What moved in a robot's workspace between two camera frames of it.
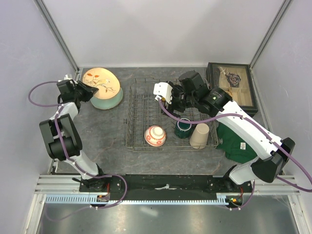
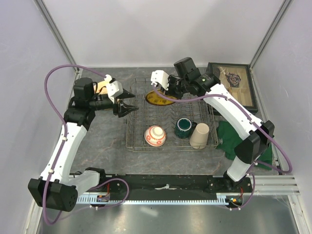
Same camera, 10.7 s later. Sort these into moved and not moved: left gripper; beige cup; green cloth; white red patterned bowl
Moved: left gripper
Not moved: green cloth; beige cup; white red patterned bowl
